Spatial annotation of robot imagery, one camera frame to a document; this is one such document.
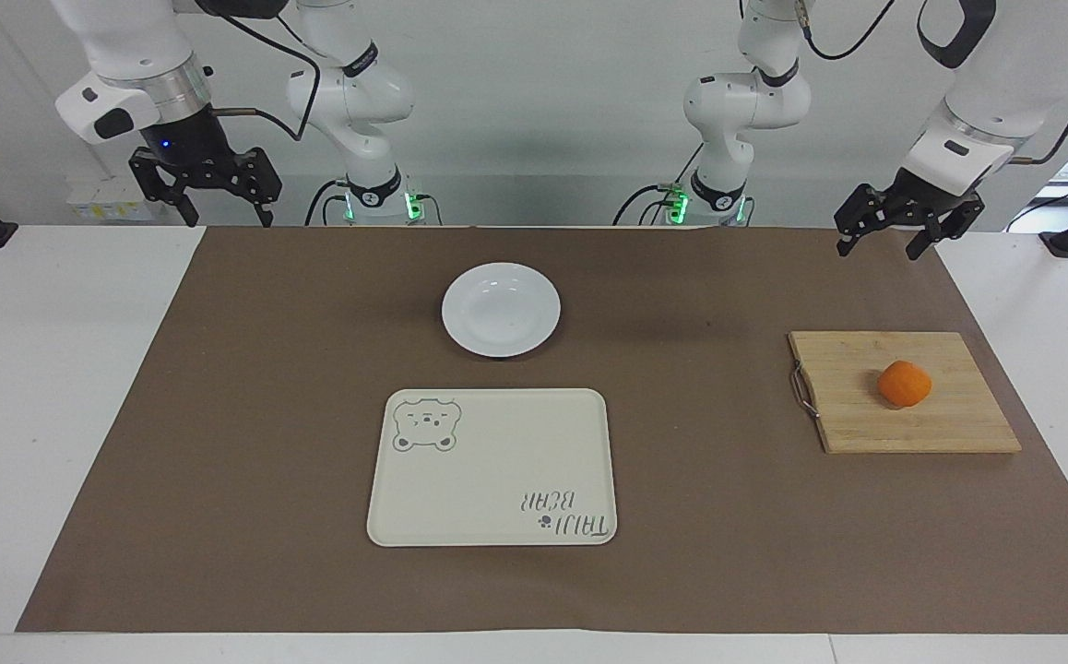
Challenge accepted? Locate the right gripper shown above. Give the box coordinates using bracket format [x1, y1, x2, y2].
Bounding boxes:
[128, 103, 283, 229]

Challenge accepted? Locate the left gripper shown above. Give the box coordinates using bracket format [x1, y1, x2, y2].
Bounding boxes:
[833, 167, 986, 262]

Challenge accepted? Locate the orange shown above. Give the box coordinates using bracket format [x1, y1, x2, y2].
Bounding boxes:
[876, 359, 933, 409]

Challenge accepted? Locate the white round plate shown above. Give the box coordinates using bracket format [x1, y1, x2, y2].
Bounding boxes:
[441, 262, 563, 359]

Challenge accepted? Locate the wooden cutting board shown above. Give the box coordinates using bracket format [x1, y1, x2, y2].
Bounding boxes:
[788, 330, 1023, 456]

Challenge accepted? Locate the cream tray with bear print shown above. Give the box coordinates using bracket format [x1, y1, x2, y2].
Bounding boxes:
[366, 387, 619, 549]

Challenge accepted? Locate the black cable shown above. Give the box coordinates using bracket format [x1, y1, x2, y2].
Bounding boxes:
[303, 179, 351, 228]
[797, 0, 897, 63]
[1003, 163, 1068, 233]
[1009, 53, 1068, 168]
[207, 2, 323, 143]
[611, 184, 683, 228]

